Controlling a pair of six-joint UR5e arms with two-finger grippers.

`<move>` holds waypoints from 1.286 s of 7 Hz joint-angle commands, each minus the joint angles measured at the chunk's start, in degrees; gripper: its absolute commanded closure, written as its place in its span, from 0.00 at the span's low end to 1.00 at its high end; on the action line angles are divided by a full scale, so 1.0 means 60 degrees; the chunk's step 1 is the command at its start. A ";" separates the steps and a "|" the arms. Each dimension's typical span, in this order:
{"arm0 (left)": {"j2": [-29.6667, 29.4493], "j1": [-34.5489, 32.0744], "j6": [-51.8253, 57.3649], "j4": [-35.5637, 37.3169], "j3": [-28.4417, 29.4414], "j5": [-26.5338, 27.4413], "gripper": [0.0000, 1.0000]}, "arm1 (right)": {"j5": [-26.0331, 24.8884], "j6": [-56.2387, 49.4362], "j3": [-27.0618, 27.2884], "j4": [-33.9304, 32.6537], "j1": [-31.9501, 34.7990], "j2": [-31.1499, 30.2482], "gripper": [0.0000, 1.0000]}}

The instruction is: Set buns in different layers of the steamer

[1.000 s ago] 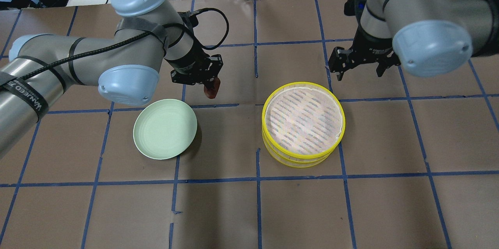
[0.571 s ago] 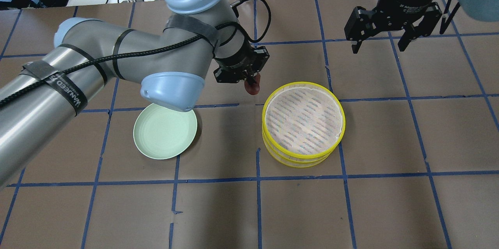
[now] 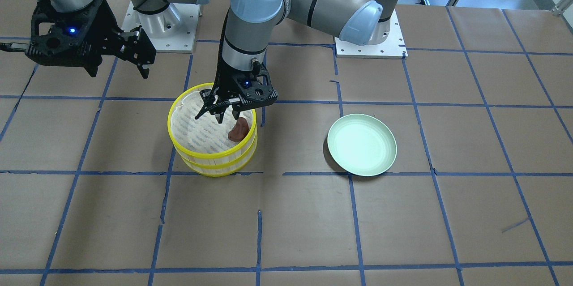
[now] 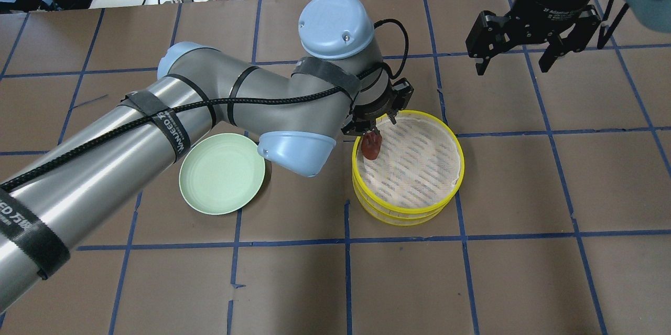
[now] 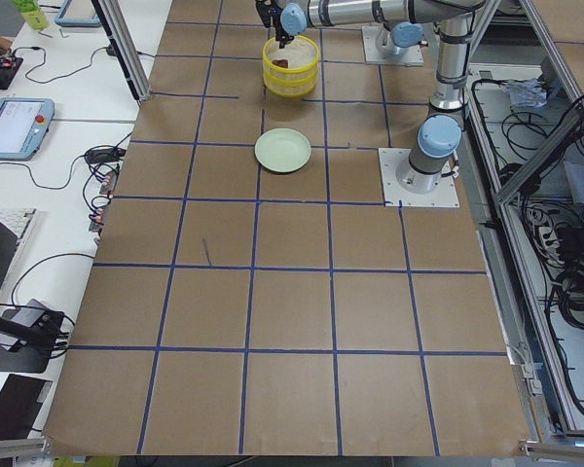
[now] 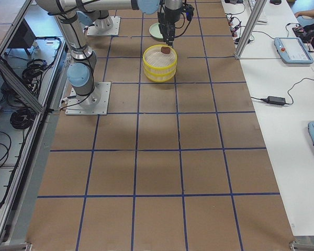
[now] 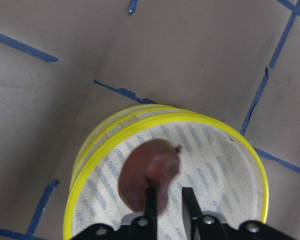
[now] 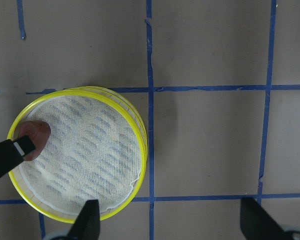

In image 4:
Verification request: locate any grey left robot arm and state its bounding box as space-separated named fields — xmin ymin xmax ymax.
xmin=2 ymin=0 xmax=413 ymax=311

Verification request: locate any light green plate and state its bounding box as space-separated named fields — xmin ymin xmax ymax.
xmin=178 ymin=133 xmax=266 ymax=215

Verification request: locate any yellow bamboo steamer base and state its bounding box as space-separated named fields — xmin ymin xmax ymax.
xmin=352 ymin=178 xmax=451 ymax=227

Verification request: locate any yellow bamboo steamer layer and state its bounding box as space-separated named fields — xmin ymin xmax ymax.
xmin=351 ymin=110 xmax=466 ymax=214

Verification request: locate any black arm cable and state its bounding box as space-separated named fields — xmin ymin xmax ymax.
xmin=0 ymin=18 xmax=409 ymax=191

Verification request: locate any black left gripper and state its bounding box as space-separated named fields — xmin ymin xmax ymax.
xmin=342 ymin=77 xmax=414 ymax=136

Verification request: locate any brown bun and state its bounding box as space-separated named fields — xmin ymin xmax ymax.
xmin=360 ymin=131 xmax=383 ymax=160

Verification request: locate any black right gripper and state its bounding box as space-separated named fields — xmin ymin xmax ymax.
xmin=466 ymin=7 xmax=601 ymax=75

